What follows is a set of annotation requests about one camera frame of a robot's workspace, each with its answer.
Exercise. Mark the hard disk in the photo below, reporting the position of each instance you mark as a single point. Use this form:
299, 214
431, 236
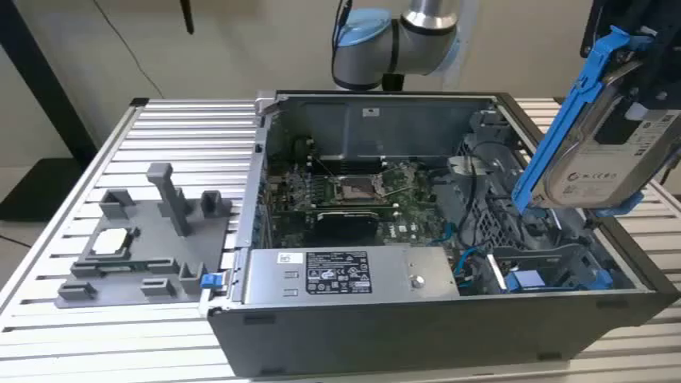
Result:
586, 179

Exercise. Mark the silver power supply box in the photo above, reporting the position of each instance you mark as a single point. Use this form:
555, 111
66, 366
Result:
383, 271

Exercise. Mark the black hanging rod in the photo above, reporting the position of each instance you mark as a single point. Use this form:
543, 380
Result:
187, 16

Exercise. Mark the grey parts rack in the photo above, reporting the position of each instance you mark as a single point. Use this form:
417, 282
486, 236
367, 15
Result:
161, 239

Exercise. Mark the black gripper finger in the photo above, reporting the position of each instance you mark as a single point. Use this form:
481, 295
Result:
615, 133

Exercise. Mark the grey metal disk bay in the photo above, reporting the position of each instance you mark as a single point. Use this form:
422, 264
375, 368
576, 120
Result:
495, 223

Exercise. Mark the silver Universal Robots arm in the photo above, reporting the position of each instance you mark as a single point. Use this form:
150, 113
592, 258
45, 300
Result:
367, 60

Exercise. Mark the black graphics card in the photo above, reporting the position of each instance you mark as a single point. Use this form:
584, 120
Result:
343, 229

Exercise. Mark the CPU socket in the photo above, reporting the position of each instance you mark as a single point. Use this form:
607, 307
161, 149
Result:
354, 189

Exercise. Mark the thin metal locking lever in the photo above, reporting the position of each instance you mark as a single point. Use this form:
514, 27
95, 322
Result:
325, 165

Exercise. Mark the green motherboard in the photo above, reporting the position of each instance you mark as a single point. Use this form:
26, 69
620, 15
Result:
410, 215

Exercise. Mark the silver CPU chip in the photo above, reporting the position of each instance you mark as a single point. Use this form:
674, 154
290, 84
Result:
111, 241

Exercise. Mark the blue case latch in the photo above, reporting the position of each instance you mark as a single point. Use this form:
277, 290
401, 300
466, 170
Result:
211, 281

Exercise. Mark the black stand with base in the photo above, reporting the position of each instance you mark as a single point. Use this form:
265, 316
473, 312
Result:
49, 187

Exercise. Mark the black open PC case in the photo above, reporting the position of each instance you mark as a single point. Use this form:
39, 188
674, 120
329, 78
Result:
373, 339

